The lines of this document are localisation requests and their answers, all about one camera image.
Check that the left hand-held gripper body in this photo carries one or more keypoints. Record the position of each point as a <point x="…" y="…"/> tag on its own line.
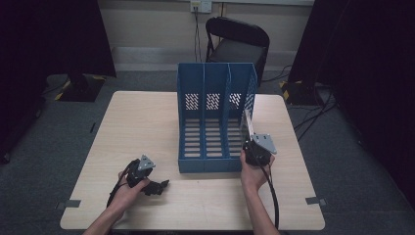
<point x="138" y="173"/>

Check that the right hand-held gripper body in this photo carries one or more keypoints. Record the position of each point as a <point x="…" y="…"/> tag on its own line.
<point x="261" y="148"/>

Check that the leaf cover picture book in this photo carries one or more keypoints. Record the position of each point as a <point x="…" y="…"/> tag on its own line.
<point x="249" y="125"/>

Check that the blue three-slot file rack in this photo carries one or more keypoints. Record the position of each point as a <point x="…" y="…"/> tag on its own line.
<point x="212" y="81"/>

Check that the person's left hand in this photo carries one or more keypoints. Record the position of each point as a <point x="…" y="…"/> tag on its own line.
<point x="125" y="196"/>

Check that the person's right hand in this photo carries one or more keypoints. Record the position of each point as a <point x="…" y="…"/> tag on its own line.
<point x="253" y="176"/>

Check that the striped tape stand base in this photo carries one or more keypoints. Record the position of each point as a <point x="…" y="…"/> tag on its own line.
<point x="298" y="93"/>

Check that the grey tape strip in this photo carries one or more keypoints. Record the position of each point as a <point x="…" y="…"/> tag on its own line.
<point x="70" y="204"/>
<point x="314" y="200"/>

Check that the black folding chair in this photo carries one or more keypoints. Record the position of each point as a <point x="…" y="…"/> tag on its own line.
<point x="239" y="49"/>

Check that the black stand base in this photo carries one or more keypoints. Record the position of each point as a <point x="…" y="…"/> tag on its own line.
<point x="81" y="89"/>

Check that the dark curtain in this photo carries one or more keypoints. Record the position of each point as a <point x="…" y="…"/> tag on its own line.
<point x="55" y="36"/>
<point x="368" y="65"/>

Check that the white wall outlet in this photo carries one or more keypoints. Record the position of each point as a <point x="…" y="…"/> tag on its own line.
<point x="201" y="6"/>

